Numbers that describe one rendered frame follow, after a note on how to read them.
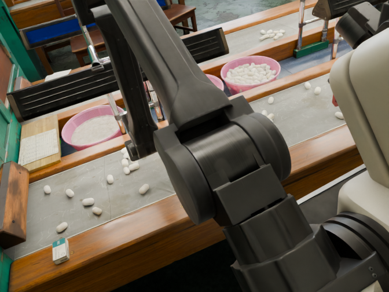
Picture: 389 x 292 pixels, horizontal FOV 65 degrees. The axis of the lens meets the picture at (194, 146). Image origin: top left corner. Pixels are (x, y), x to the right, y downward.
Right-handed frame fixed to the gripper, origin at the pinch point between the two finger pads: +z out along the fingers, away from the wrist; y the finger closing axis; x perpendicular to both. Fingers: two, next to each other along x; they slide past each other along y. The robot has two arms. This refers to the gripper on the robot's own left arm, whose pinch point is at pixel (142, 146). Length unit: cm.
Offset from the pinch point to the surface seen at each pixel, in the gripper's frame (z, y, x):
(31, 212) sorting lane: 3.0, 40.0, 7.1
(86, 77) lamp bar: -17.1, 8.0, -22.5
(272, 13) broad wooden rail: 67, -104, -49
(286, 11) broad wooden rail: 63, -112, -46
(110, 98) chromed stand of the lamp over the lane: 6.4, 4.2, -19.6
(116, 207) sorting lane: -6.6, 14.4, 14.7
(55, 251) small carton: -17.3, 31.3, 17.7
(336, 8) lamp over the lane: -18, -72, -19
